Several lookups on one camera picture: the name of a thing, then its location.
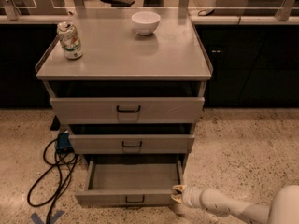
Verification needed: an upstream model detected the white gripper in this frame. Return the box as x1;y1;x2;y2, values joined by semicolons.
171;185;205;208

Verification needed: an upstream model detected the grey bottom drawer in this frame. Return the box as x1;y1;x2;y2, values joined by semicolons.
75;155;183;207

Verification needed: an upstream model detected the grey drawer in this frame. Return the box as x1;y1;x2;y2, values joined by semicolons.
50;97;204;124
75;155;183;207
69;134;194;154

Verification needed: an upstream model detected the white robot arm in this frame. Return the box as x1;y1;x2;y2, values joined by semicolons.
171;185;299;224

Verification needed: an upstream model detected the grey middle drawer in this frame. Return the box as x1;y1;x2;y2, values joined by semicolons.
69;134;194;154

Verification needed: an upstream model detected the grey drawer cabinet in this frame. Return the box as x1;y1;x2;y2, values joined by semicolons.
35;7;214;185

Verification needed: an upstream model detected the grey top drawer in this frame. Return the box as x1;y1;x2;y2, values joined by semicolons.
50;97;204;124

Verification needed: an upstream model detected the blue power box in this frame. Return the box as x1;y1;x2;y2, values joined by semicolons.
55;133;72;152

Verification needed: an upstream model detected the blue tape cross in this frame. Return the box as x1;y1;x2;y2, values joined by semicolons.
29;210;64;224

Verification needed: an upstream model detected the white bowl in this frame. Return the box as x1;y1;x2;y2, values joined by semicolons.
131;11;161;35

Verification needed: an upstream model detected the crushed drink can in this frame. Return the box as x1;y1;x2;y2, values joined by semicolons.
57;21;83;60

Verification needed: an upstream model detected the black chair armrest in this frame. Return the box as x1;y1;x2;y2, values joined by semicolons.
100;0;135;7

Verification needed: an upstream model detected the black floor cable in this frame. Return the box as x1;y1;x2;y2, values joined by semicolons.
26;137;81;224

